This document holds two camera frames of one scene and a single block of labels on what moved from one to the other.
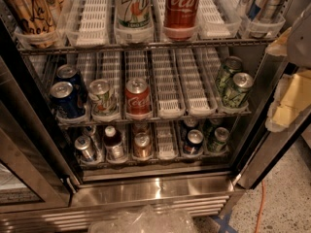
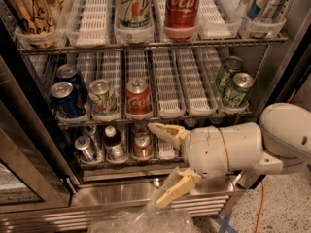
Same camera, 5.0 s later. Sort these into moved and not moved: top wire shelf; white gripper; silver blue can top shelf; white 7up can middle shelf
Moved: white gripper
Not moved: white 7up can middle shelf; top wire shelf; silver blue can top shelf
